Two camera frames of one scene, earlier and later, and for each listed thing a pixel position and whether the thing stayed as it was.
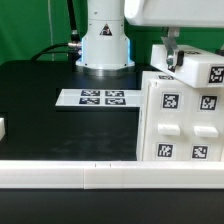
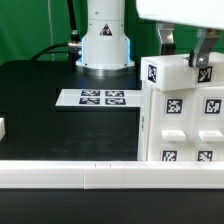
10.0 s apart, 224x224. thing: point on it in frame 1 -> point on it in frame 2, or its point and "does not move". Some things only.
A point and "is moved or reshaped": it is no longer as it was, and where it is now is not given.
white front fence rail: [108, 174] does not move
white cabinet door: [204, 124] is moved or reshaped
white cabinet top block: [201, 68] is moved or reshaped
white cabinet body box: [179, 121] is moved or reshaped
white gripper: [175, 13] -> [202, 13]
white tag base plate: [100, 97] does not move
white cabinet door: [168, 121] is moved or reshaped
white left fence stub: [2, 128] does not move
